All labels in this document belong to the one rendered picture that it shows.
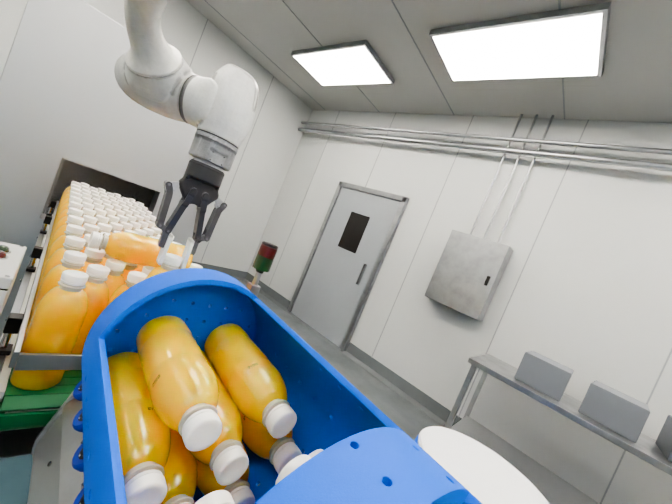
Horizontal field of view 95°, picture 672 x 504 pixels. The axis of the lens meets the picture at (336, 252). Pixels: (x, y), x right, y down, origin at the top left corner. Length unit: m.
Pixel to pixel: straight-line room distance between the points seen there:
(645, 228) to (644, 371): 1.18
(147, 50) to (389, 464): 0.74
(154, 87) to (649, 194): 3.70
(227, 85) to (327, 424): 0.64
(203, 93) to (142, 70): 0.11
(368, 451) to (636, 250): 3.51
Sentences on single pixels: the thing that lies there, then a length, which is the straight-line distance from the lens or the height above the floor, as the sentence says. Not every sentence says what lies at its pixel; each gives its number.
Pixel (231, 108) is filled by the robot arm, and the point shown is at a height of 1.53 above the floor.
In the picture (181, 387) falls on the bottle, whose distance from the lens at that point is 0.42.
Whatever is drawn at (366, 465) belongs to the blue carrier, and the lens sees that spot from 0.26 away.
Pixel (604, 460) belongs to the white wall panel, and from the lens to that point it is 3.70.
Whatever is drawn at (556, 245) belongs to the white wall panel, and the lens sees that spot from 3.67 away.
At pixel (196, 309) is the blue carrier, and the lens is 0.60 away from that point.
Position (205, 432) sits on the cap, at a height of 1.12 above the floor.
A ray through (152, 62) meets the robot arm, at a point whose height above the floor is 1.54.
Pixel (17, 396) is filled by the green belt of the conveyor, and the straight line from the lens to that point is 0.81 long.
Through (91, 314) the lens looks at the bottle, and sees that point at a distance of 0.82.
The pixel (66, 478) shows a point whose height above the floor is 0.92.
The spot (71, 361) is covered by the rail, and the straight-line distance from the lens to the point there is 0.79.
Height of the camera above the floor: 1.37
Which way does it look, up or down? 2 degrees down
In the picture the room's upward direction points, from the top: 22 degrees clockwise
